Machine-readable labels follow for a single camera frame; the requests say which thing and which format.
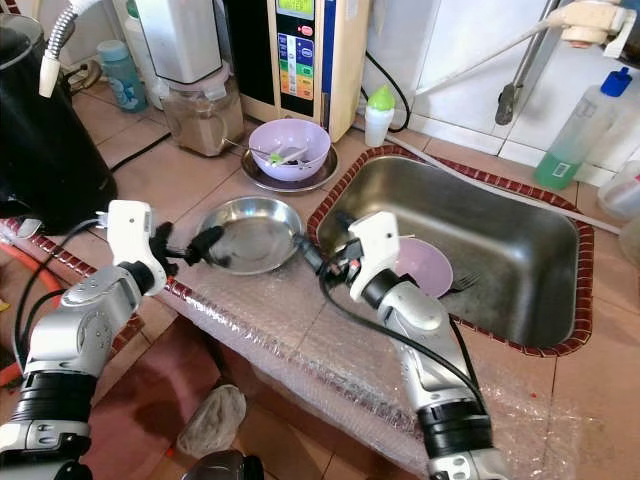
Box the green dish soap bottle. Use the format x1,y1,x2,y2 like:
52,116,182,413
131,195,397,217
532,67,634,192

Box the flexible metal hose white nozzle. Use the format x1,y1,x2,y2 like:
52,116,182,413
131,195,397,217
39,0,107,99

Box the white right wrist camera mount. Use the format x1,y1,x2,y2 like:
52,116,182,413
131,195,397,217
347,209,404,302

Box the white jar green lid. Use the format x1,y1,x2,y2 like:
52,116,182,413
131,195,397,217
124,0,167,102

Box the white blender with clear jar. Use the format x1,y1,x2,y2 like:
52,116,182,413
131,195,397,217
134,0,247,159

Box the clear plastic bag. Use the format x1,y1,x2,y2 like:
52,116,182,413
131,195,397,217
177,382,249,460

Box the teal bottle blue cap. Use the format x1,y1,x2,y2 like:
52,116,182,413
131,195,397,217
99,39,149,114

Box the beige water purifier with panel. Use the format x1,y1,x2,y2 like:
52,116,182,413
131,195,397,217
224,0,372,142

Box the clear bubble wrap sheet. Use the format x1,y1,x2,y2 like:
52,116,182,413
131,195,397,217
164,264,593,480

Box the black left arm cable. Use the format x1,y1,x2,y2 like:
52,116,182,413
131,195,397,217
11,217,108,368

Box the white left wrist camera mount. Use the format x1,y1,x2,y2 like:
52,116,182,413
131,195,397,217
107,199,170,297

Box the small white bottle green cap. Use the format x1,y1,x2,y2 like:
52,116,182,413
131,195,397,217
362,84,397,149

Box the black electric kettle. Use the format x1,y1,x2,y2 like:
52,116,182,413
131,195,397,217
0,14,119,237

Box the lilac plastic bowl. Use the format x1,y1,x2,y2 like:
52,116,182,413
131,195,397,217
394,236,457,300
247,117,334,184

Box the hanging metal tongs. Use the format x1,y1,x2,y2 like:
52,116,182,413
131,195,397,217
494,0,557,127

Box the stainless steel sink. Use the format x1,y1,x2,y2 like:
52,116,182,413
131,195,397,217
314,154,584,350

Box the white faucet pipe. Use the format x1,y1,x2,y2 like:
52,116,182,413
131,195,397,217
409,0,634,99

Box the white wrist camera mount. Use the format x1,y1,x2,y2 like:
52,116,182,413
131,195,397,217
347,209,404,302
107,199,170,297

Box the thin grey pipe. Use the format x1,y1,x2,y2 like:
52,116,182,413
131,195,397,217
389,134,622,237

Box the clear plastic container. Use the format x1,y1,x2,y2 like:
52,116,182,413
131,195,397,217
594,154,640,267

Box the green and white utensil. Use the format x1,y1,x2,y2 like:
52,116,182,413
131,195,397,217
264,144,312,167

